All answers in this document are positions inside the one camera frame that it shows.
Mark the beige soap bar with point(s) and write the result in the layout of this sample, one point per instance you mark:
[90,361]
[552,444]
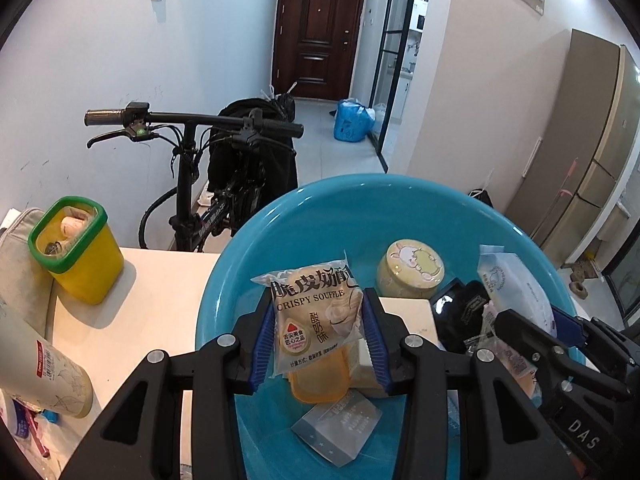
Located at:
[362,377]

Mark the grey blue translucent box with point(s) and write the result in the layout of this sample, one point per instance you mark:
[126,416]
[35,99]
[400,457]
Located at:
[335,425]

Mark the souffle snack packet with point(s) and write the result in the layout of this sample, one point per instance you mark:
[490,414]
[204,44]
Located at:
[310,310]

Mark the blue plastic bag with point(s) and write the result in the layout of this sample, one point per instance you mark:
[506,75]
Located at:
[352,122]

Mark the cream floral tumbler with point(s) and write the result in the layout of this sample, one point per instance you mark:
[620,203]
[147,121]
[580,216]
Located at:
[45,370]

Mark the black bicycle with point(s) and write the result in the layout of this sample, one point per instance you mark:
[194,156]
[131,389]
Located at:
[186,185]

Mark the blue plastic basin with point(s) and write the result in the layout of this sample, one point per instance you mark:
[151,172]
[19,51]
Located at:
[300,220]

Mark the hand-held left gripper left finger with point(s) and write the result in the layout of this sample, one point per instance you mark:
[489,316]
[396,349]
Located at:
[264,345]

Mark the black framed glass door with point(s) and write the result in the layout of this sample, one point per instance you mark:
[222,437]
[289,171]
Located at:
[400,60]

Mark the white pole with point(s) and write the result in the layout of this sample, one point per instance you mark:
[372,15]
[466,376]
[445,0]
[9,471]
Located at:
[532,157]

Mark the white box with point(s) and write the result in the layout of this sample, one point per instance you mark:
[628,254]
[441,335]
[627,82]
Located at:
[407,317]

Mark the yellow container with green rim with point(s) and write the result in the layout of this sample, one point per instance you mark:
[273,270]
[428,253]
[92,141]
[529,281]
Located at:
[85,270]

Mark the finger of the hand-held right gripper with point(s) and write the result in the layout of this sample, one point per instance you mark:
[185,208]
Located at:
[567,322]
[540,345]

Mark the beauty sponge packet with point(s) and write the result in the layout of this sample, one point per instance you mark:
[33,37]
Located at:
[522,385]

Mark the white plastic bag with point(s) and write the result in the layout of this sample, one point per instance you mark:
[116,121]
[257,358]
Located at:
[380,117]

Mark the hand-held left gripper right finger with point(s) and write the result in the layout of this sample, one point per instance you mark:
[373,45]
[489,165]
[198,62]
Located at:
[377,345]

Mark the beige refrigerator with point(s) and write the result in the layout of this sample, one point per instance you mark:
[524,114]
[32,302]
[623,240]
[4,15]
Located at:
[585,110]

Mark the grey pouch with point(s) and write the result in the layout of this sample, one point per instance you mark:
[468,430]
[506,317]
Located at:
[20,270]

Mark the black bag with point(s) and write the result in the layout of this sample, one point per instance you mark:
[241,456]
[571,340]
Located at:
[270,170]

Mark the brown entrance door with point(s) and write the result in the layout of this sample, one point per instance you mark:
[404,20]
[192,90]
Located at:
[320,35]

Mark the black glossy case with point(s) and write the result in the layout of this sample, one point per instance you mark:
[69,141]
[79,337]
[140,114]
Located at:
[455,315]

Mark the round cream tin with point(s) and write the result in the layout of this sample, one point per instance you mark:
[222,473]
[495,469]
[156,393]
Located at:
[412,265]

